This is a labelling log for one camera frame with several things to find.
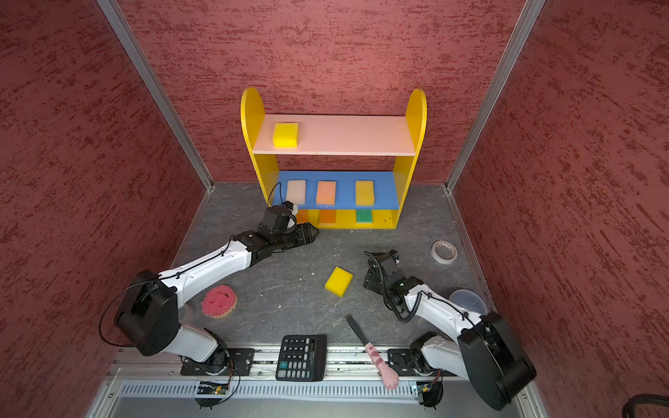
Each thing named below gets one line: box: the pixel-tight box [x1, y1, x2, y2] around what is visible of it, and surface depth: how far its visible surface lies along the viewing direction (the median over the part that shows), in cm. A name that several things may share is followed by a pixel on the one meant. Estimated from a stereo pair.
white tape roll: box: [430, 239, 459, 265], surface depth 100 cm
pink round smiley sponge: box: [201, 284, 237, 319], surface depth 84 cm
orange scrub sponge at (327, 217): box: [318, 209, 337, 226], surface depth 108 cm
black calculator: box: [275, 334, 327, 382], surface depth 74 cm
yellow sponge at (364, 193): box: [355, 180, 375, 207], surface depth 100 cm
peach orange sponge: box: [316, 180, 337, 206], surface depth 97 cm
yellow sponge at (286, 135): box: [272, 122, 299, 149], surface depth 77 cm
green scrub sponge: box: [357, 209, 372, 223], surface depth 108 cm
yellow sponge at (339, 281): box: [324, 266, 354, 298], surface depth 91 cm
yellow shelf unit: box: [240, 87, 428, 230], surface depth 97 cm
